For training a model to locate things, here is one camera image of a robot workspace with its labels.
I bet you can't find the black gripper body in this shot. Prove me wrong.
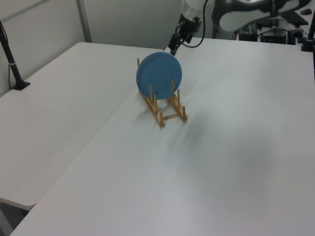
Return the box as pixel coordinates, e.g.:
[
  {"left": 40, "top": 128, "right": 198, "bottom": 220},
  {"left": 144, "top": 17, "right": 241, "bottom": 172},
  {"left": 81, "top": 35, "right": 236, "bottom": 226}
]
[{"left": 175, "top": 21, "right": 198, "bottom": 38}]

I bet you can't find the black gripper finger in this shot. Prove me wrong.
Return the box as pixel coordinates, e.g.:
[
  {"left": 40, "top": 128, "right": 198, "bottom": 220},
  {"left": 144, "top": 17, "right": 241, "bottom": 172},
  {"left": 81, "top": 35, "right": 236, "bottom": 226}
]
[
  {"left": 168, "top": 33, "right": 180, "bottom": 56},
  {"left": 181, "top": 32, "right": 193, "bottom": 45}
]

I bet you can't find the blue round plate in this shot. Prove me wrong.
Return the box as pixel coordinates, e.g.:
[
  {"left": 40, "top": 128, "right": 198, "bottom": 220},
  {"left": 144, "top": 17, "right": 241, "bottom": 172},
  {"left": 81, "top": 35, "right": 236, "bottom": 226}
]
[{"left": 135, "top": 51, "right": 183, "bottom": 101}]

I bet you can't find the wooden plate rack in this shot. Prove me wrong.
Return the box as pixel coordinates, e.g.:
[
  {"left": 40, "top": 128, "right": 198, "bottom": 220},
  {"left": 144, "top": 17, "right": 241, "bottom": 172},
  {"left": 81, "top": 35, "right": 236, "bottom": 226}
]
[{"left": 136, "top": 57, "right": 189, "bottom": 128}]

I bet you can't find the black electronics box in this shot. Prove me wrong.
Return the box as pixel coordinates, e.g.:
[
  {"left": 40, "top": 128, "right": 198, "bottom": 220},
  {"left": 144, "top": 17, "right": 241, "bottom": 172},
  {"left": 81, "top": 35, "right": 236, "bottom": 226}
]
[{"left": 260, "top": 27, "right": 289, "bottom": 44}]

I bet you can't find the black computer keyboard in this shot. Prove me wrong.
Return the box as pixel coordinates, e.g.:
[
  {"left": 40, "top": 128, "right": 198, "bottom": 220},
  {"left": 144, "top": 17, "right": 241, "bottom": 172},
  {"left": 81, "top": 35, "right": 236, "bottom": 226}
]
[{"left": 283, "top": 12, "right": 309, "bottom": 26}]

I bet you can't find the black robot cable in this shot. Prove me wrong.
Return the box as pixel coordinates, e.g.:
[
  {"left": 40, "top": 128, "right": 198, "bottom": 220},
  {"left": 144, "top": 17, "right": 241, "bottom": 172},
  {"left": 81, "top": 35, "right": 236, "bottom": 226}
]
[{"left": 182, "top": 0, "right": 209, "bottom": 48}]

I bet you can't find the black clamped camera stand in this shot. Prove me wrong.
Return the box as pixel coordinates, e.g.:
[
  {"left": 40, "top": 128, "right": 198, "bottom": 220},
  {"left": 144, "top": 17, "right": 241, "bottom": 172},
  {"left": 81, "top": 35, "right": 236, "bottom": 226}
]
[{"left": 300, "top": 14, "right": 315, "bottom": 52}]

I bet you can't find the black camera stand with cable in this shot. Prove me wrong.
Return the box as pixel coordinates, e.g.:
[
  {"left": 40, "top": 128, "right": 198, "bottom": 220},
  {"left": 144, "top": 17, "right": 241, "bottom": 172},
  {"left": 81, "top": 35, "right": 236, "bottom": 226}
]
[{"left": 0, "top": 20, "right": 31, "bottom": 91}]

